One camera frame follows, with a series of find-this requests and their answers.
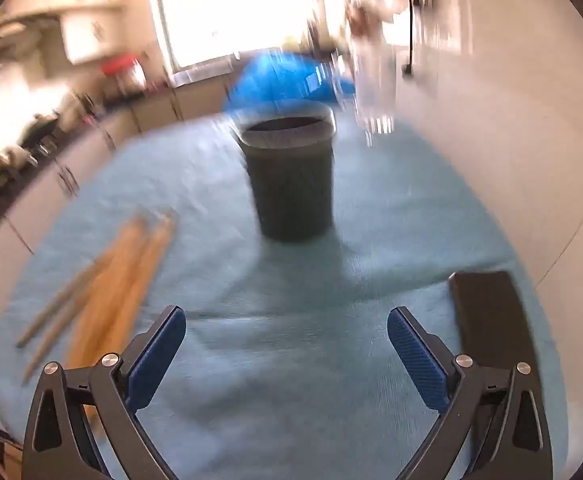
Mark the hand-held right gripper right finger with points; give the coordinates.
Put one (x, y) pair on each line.
(416, 360)

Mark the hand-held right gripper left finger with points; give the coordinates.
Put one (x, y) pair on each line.
(154, 360)

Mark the bunch of wooden chopsticks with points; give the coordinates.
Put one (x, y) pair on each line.
(116, 280)

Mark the dark round utensil cup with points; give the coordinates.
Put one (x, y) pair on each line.
(291, 195)

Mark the black rectangular block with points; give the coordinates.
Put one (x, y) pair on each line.
(486, 310)

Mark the blue towel cloth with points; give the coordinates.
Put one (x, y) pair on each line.
(271, 360)

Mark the cream lower kitchen cabinets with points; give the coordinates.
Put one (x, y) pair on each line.
(96, 160)

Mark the cream kitchen cabinets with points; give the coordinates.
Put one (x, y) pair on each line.
(96, 160)
(81, 10)

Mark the black kitchen countertop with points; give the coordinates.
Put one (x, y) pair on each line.
(126, 100)

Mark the clear glass mug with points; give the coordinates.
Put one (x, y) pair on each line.
(374, 100)

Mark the red plastic basin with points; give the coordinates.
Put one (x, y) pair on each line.
(120, 63)

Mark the blue plastic bag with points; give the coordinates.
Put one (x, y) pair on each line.
(276, 80)

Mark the cream upper kitchen cabinets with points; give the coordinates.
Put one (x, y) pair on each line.
(81, 10)

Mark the kitchen window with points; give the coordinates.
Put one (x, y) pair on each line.
(231, 10)

